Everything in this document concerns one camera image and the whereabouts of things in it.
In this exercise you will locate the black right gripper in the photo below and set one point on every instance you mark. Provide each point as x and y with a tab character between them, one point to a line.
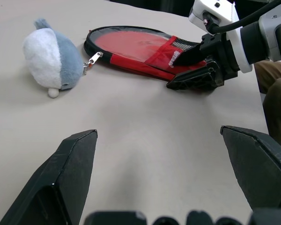
222	58

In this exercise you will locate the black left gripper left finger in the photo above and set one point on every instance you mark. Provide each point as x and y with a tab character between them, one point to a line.
68	173

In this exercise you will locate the red and black paddle case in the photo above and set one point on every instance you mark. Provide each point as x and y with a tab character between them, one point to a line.
131	63

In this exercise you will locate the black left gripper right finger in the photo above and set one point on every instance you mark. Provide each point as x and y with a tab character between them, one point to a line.
260	168

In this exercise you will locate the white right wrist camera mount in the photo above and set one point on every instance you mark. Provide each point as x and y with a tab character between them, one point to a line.
238	47

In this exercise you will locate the blue and white plush toy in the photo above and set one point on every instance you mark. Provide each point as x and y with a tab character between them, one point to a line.
49	58

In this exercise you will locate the person in brown trousers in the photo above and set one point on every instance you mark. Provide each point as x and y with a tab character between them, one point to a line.
277	93

